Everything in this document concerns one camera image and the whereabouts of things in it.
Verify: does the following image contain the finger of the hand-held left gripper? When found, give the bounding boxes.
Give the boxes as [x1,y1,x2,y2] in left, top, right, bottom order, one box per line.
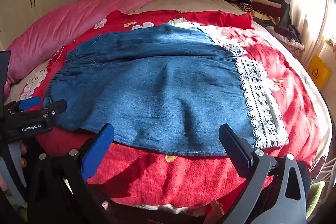
[7,96,43,112]
[31,99,68,122]

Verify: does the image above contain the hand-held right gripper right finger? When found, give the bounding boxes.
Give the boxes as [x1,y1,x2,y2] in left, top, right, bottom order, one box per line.
[219,123,313,224]

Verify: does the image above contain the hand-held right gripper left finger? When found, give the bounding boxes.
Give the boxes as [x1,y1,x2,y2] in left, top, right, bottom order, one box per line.
[28,123,116,224]

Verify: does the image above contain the blue denim pants lace trim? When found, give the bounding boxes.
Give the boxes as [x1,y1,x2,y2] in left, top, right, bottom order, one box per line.
[43,24,290,157]

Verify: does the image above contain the person's left hand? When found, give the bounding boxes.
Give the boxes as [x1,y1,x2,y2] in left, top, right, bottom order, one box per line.
[18,142,29,170]

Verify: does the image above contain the light green cloth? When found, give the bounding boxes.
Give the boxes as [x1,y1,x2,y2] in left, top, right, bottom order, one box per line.
[5,195,28,210]

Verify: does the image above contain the red floral blanket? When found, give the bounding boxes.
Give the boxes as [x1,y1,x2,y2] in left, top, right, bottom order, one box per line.
[20,9,328,214]

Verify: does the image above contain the pink quilt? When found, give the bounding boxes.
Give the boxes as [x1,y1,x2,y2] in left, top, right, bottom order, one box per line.
[4,0,158,90]

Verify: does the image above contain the yellow bag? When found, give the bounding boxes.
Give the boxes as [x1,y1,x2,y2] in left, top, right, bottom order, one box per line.
[307,55,332,89]

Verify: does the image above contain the pile of folded clothes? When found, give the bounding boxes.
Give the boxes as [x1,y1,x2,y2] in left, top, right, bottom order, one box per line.
[219,0,305,51]

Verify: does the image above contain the beige bed sheet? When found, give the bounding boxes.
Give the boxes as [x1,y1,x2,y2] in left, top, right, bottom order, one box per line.
[131,0,247,16]

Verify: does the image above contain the white curtain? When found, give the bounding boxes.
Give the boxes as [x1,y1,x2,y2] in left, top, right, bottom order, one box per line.
[283,0,336,69]

